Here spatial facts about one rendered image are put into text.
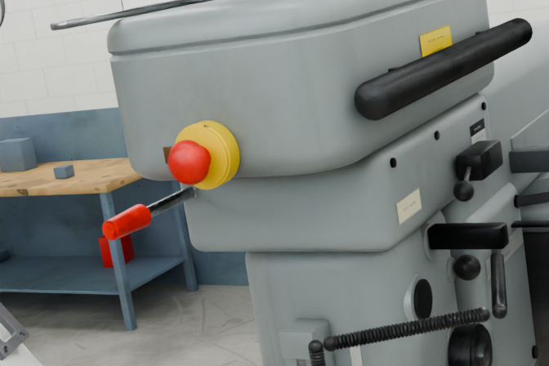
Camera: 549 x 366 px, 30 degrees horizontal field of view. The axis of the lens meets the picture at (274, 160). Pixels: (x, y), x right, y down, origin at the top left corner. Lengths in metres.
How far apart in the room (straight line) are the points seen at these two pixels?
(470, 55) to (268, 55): 0.27
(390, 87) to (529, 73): 0.61
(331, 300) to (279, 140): 0.24
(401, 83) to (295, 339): 0.30
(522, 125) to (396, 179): 0.46
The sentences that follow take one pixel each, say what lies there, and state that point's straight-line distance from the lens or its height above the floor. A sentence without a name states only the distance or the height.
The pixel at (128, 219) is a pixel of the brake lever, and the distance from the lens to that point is 0.98.
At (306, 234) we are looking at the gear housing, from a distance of 1.02.
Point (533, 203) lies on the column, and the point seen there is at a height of 1.53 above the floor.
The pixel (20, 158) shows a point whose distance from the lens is 6.89.
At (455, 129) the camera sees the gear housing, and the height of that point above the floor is 1.71.
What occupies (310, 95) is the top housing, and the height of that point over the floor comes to 1.80.
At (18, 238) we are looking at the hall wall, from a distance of 7.58.
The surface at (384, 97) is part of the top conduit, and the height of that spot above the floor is 1.79.
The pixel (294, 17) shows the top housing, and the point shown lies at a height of 1.87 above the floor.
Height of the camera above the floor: 1.91
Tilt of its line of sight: 11 degrees down
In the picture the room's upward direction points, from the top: 9 degrees counter-clockwise
